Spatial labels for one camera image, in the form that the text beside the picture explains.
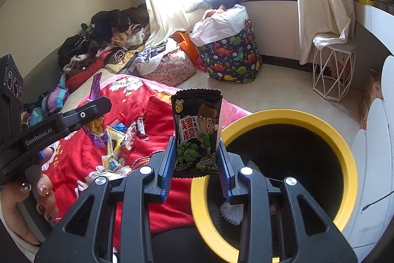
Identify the orange bag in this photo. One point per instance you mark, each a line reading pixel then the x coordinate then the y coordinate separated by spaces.
pixel 187 47

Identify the orange patterned box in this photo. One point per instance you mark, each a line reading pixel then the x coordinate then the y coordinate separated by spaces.
pixel 371 96

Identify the red floral blanket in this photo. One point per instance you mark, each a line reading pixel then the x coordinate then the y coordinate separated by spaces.
pixel 160 115

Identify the blue wrapper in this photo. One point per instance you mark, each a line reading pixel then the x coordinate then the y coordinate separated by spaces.
pixel 120 128

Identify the pale purple cloth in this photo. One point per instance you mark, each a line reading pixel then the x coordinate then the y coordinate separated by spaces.
pixel 154 61

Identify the white foam fruit net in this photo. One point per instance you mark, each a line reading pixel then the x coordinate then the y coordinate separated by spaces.
pixel 231 213

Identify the green pea snack packet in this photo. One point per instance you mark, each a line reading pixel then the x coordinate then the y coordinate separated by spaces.
pixel 197 127

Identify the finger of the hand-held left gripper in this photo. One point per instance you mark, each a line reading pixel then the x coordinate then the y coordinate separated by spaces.
pixel 86 113

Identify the orange pink cloth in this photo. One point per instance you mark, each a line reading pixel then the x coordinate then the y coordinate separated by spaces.
pixel 212 14

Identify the yellow box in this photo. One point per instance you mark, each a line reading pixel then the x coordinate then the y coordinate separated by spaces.
pixel 361 0

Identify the yellow rimmed black trash bin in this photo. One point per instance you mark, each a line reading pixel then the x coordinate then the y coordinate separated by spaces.
pixel 277 116

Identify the red white snack wrapper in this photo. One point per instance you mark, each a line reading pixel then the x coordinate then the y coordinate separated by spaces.
pixel 127 142

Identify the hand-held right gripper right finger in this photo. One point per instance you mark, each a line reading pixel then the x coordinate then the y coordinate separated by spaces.
pixel 224 170

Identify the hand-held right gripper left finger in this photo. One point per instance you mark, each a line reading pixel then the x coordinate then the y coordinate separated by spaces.
pixel 167 170

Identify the light cloth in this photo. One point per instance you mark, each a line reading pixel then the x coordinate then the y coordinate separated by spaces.
pixel 194 7

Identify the grey bed headboard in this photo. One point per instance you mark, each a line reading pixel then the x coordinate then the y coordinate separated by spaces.
pixel 40 78

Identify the small dark candy wrapper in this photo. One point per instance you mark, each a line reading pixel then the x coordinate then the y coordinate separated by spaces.
pixel 142 129

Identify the pink floral bag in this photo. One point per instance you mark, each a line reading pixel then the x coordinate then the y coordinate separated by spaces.
pixel 175 69

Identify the beige bed sheet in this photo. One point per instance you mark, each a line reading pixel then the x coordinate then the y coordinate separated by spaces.
pixel 77 96

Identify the person's left hand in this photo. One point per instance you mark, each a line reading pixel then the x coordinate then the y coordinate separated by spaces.
pixel 15 210

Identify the teal cloth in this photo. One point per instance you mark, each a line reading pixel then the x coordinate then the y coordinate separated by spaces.
pixel 32 116

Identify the purple yellow snack wrapper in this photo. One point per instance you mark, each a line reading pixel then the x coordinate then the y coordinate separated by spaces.
pixel 97 84

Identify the white bag in basket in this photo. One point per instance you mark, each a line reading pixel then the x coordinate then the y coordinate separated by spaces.
pixel 221 28

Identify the red folded cloth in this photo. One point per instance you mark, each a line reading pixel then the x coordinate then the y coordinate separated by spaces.
pixel 83 75

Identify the striped colourful cloth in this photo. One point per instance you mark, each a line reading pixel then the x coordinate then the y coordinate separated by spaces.
pixel 55 99

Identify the dinosaur print laundry basket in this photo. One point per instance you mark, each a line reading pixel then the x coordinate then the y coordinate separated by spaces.
pixel 231 59

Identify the pile of clothes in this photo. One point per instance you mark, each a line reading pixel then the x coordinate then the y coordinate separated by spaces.
pixel 104 25

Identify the white desk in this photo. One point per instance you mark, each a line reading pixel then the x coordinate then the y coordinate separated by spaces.
pixel 375 25

